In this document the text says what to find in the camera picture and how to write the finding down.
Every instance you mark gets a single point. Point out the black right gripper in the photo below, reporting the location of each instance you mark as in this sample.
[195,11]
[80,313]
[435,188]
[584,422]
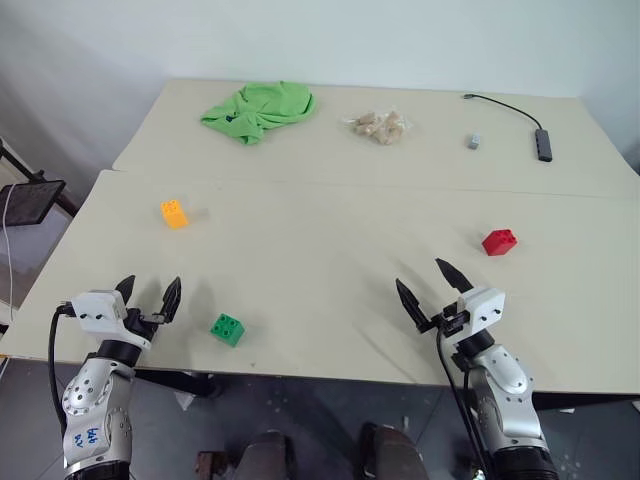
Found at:
[454,320]

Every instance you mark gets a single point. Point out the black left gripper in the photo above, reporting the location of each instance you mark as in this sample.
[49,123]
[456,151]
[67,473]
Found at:
[141,326]

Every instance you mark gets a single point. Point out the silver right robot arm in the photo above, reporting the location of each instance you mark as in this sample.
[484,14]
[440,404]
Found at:
[505,400]

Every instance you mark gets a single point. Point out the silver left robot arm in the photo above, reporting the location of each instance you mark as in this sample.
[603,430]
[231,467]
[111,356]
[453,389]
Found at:
[95,395]

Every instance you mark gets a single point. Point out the red toy brick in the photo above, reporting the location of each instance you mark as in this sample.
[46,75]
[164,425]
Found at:
[499,242]

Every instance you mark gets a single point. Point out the orange toy brick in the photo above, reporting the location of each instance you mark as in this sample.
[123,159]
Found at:
[174,215]

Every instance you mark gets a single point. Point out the green toy brick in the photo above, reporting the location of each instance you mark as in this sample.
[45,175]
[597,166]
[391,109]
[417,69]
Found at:
[227,330]

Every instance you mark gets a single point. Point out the black table leg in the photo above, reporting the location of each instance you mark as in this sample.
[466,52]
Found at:
[185,384]

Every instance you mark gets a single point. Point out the black tablet screen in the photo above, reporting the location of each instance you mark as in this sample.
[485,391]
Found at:
[30,204]

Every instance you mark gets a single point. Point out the small grey block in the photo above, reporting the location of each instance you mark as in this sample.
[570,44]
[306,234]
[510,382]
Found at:
[475,141]

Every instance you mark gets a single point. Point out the dark rounded shape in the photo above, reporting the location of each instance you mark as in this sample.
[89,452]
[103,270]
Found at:
[265,457]
[392,452]

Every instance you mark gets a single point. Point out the clear bag of beige pieces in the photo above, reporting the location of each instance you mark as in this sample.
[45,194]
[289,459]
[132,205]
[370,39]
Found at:
[380,126]

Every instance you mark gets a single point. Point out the brown rusty floor piece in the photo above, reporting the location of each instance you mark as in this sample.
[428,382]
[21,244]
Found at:
[215,462]

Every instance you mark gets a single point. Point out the green crumpled cloth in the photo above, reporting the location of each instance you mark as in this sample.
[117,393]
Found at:
[265,110]

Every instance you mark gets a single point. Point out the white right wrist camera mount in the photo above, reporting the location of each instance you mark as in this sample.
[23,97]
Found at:
[482,307]

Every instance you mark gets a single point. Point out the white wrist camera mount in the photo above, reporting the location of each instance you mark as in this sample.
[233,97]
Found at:
[97,310]
[482,307]

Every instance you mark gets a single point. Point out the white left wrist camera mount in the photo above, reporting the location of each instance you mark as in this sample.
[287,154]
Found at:
[97,310]

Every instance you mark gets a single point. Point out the black metal stand frame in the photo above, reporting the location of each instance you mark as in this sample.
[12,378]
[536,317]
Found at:
[20,167]

